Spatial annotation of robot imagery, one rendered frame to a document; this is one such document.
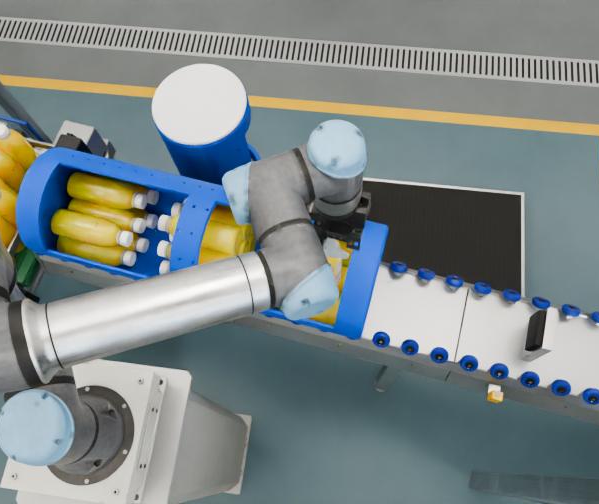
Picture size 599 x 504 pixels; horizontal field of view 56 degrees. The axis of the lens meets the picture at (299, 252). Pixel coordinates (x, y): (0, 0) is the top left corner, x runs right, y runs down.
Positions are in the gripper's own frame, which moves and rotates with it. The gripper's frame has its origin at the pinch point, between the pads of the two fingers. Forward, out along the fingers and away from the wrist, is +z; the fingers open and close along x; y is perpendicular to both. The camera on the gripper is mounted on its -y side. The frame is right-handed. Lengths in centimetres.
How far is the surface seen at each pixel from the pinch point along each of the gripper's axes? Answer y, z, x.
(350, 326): 8.0, 29.0, -7.3
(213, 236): -28.2, 24.7, 4.1
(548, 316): 52, 35, 9
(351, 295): 6.7, 22.4, -2.1
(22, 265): -88, 53, -9
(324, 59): -42, 142, 154
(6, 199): -90, 37, 4
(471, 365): 39, 47, -5
